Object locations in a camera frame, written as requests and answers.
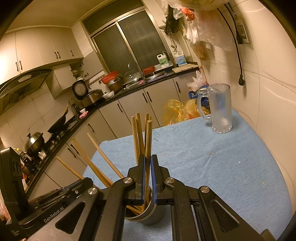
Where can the red plastic basin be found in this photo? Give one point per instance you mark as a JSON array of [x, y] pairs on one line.
[[111, 76]]

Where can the rice cooker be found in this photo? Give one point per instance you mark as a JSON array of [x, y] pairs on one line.
[[85, 96]]

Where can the dark grey utensil holder cup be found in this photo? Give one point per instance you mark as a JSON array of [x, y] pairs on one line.
[[152, 215]]

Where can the kitchen faucet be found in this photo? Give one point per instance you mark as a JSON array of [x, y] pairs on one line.
[[134, 66]]

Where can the steel pot with lid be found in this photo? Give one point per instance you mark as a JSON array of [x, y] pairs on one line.
[[34, 146]]

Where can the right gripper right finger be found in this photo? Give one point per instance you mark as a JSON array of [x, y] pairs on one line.
[[161, 193]]

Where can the sliding kitchen window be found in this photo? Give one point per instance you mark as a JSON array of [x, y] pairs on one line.
[[124, 32]]

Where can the wooden cutting board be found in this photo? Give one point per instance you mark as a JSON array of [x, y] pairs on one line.
[[184, 67]]

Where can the white plastic bag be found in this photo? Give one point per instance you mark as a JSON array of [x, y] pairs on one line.
[[197, 82]]

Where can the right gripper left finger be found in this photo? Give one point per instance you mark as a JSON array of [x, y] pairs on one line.
[[137, 173]]

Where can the yellow plastic bag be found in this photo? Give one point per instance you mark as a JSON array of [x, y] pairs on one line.
[[176, 111]]

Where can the white detergent bottle blue label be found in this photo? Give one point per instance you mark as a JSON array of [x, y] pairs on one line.
[[180, 58]]

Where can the black wok pan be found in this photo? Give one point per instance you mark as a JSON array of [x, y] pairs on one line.
[[59, 123]]

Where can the hanging plastic bags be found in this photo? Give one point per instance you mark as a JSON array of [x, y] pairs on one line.
[[201, 24]]

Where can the wooden chopstick in holder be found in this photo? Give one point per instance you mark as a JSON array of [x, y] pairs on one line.
[[106, 181], [113, 167], [70, 168]]

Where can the clear glass beer mug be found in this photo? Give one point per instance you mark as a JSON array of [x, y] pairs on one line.
[[219, 97]]

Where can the range hood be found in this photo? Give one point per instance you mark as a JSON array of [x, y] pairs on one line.
[[22, 86]]

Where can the blue towel table cloth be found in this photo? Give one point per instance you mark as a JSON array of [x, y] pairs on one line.
[[236, 165]]

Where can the white detergent bottle green label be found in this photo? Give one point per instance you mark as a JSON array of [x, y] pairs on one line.
[[163, 60]]

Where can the blue plastic bag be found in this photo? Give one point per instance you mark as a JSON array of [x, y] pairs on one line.
[[204, 100]]

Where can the glass pot lid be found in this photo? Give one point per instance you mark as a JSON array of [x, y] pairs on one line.
[[131, 77]]

